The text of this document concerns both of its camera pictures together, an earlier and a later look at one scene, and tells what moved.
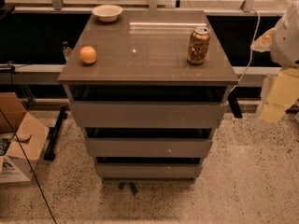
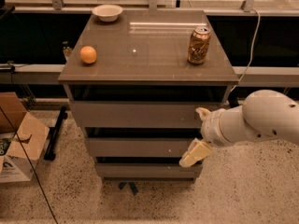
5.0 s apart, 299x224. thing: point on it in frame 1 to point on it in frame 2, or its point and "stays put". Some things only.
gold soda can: [198, 45] stays put
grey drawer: [149, 147] stays put
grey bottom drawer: [149, 170] stays put
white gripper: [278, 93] to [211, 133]
